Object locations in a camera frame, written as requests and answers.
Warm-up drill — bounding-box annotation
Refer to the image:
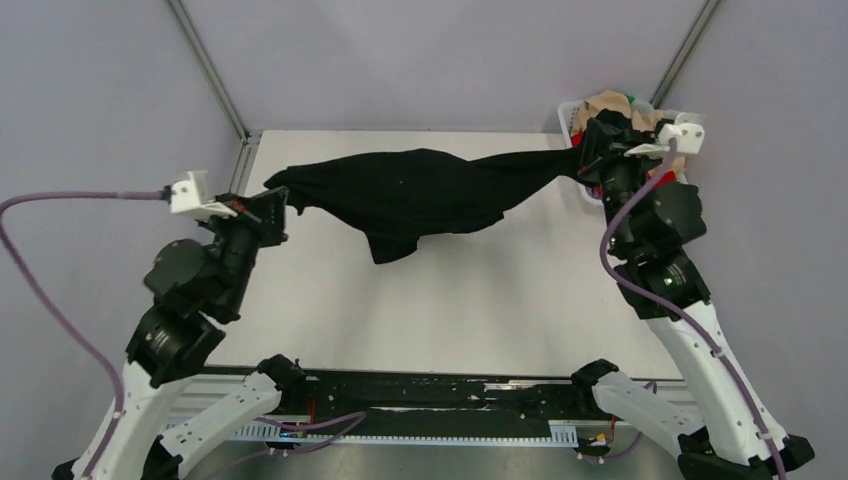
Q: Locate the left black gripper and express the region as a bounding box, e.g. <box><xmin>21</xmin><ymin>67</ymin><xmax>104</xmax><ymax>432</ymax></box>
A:
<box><xmin>202</xmin><ymin>183</ymin><xmax>292</xmax><ymax>312</ymax></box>

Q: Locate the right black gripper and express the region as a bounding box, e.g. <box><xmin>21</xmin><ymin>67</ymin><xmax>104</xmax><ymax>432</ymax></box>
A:
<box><xmin>575</xmin><ymin>119</ymin><xmax>668</xmax><ymax>252</ymax></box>

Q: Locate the black t shirt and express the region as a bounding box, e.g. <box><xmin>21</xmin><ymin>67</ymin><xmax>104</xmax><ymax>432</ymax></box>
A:
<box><xmin>263</xmin><ymin>148</ymin><xmax>581</xmax><ymax>264</ymax></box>

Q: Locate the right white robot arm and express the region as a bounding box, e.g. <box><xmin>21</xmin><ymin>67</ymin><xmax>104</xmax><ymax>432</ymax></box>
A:
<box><xmin>570</xmin><ymin>110</ymin><xmax>815</xmax><ymax>479</ymax></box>

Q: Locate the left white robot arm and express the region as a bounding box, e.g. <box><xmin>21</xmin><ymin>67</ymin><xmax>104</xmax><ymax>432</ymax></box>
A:
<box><xmin>53</xmin><ymin>187</ymin><xmax>307</xmax><ymax>479</ymax></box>

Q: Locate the red t shirt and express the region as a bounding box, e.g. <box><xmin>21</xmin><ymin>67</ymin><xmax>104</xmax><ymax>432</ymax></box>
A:
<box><xmin>569</xmin><ymin>131</ymin><xmax>687</xmax><ymax>207</ymax></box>

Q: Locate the white laundry basket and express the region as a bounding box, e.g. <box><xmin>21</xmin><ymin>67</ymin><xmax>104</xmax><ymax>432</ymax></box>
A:
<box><xmin>557</xmin><ymin>99</ymin><xmax>692</xmax><ymax>207</ymax></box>

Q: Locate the green garment in basket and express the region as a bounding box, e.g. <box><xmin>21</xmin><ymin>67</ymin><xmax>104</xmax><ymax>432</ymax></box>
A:
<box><xmin>626</xmin><ymin>95</ymin><xmax>655</xmax><ymax>113</ymax></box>

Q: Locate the beige t shirt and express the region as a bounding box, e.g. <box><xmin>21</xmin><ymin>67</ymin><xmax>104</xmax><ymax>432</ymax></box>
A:
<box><xmin>577</xmin><ymin>90</ymin><xmax>672</xmax><ymax>179</ymax></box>

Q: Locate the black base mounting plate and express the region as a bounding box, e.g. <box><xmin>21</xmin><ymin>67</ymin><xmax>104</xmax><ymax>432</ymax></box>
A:
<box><xmin>273</xmin><ymin>370</ymin><xmax>612</xmax><ymax>434</ymax></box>

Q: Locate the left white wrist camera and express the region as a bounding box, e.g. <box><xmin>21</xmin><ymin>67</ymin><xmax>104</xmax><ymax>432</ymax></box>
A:
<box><xmin>168</xmin><ymin>170</ymin><xmax>237</xmax><ymax>222</ymax></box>

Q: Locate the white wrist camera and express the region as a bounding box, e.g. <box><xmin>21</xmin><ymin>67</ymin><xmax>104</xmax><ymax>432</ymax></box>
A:
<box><xmin>624</xmin><ymin>112</ymin><xmax>706</xmax><ymax>159</ymax></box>
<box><xmin>168</xmin><ymin>170</ymin><xmax>237</xmax><ymax>222</ymax></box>

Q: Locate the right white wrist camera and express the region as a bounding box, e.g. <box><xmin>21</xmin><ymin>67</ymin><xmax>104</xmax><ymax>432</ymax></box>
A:
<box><xmin>624</xmin><ymin>112</ymin><xmax>706</xmax><ymax>159</ymax></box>

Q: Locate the right aluminium corner post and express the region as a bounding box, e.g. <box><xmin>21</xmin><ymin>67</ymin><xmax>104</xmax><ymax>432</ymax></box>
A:
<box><xmin>649</xmin><ymin>0</ymin><xmax>724</xmax><ymax>108</ymax></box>

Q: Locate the aluminium corner post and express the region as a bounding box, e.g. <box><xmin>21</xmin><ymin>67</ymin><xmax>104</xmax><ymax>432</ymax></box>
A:
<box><xmin>649</xmin><ymin>0</ymin><xmax>724</xmax><ymax>108</ymax></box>
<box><xmin>164</xmin><ymin>0</ymin><xmax>250</xmax><ymax>143</ymax></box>

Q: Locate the aluminium front frame rail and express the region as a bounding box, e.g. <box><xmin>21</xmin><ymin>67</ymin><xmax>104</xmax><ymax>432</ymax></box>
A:
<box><xmin>140</xmin><ymin>372</ymin><xmax>745</xmax><ymax>429</ymax></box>

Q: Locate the left aluminium corner post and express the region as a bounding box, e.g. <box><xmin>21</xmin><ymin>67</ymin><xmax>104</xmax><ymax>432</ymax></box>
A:
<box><xmin>164</xmin><ymin>0</ymin><xmax>250</xmax><ymax>143</ymax></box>

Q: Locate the white slotted cable duct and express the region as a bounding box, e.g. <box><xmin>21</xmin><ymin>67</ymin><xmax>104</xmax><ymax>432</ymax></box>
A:
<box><xmin>229</xmin><ymin>421</ymin><xmax>579</xmax><ymax>449</ymax></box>

